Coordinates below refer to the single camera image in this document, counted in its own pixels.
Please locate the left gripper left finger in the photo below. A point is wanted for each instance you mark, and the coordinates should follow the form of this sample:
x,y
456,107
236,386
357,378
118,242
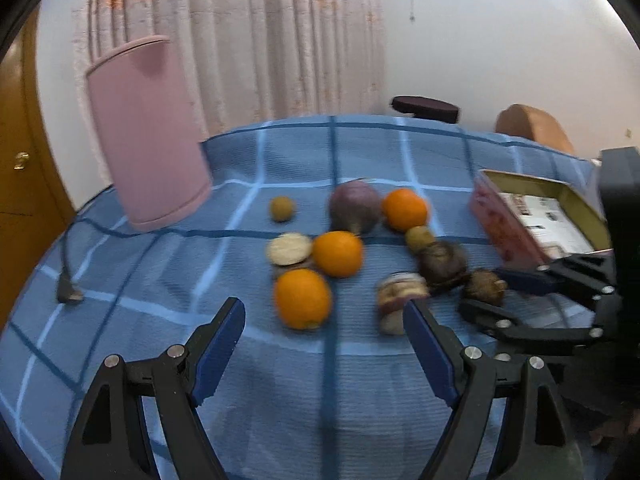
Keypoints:
x,y
110,440

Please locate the blue plaid tablecloth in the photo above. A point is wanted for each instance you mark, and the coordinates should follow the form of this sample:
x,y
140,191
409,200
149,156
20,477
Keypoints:
x,y
314,389

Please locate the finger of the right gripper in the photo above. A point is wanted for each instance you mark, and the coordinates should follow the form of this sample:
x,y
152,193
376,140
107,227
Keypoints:
x,y
584,279
509,329

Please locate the small green-brown kiwi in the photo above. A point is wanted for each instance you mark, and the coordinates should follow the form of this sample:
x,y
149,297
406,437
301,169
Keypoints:
x,y
418,238

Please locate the dark brown mangosteen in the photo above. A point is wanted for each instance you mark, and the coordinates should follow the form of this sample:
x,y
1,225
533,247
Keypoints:
x,y
442,263

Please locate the cut white-fleshed fruit half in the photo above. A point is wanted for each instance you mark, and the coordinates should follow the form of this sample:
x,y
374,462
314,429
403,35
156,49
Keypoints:
x,y
289,251

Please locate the brass door handle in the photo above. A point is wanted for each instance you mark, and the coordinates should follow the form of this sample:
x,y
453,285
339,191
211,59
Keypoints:
x,y
21,161

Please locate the pink cylindrical bin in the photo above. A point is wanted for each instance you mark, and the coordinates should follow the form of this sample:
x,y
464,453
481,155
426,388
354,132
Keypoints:
x,y
147,132

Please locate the pink floral curtain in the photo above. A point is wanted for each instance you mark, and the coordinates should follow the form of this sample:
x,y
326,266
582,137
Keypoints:
x,y
250,61

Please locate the orange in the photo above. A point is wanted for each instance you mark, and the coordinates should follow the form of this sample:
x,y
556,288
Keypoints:
x,y
403,210
338,254
303,299

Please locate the wooden door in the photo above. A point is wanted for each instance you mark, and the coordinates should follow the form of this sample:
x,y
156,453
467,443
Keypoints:
x,y
35,208

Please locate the pink metal tin tray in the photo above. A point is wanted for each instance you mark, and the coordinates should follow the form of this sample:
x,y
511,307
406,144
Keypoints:
x,y
534,221

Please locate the brown leather armchair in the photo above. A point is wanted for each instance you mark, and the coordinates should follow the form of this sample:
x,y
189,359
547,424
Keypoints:
x,y
533,124

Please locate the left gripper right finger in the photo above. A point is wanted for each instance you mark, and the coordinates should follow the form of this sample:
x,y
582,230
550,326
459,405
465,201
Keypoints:
x,y
535,440

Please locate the dark round stool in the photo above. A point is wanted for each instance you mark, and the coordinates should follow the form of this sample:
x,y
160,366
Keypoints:
x,y
426,108

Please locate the small brown longan fruit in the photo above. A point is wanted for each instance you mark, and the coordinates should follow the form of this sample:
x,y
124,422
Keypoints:
x,y
282,209

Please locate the small dark brown fruit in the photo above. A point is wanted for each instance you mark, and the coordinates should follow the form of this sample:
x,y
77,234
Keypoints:
x,y
485,286

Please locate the purple round fruit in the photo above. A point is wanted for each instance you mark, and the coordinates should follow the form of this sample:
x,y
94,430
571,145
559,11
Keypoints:
x,y
355,206

